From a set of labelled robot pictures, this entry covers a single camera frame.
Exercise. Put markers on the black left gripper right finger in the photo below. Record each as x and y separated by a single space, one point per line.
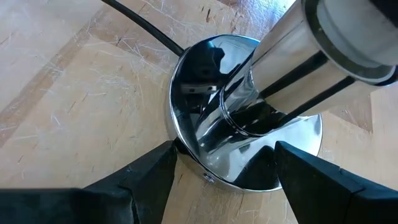
326 193

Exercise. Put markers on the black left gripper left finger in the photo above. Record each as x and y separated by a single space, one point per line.
93 202

